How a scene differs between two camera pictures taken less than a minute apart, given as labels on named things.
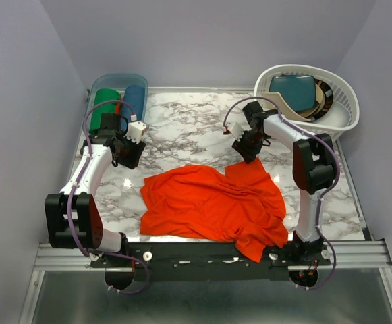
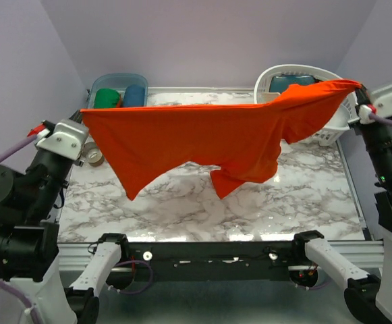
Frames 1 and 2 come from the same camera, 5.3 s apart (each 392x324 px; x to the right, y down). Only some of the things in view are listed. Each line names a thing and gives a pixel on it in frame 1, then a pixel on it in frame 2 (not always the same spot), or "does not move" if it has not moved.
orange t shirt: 243,204 -> 240,140
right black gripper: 248,154 -> 363,96
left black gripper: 132,160 -> 77,116
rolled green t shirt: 103,94 does not move
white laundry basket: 345,109 does not move
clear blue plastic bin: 123,94 does not move
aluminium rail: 345,254 does not move
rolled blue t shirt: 133,102 does not move
